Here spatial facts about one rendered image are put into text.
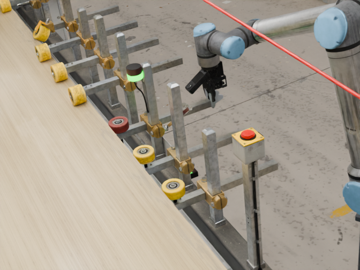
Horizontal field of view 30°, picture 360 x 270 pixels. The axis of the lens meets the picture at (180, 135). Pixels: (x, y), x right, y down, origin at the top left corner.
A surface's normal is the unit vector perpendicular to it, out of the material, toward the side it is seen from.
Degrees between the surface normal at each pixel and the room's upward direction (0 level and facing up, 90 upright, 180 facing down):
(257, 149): 90
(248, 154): 90
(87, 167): 0
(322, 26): 83
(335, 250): 0
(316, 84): 0
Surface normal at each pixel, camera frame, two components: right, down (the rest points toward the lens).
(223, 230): -0.11, -0.83
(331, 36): -0.76, 0.32
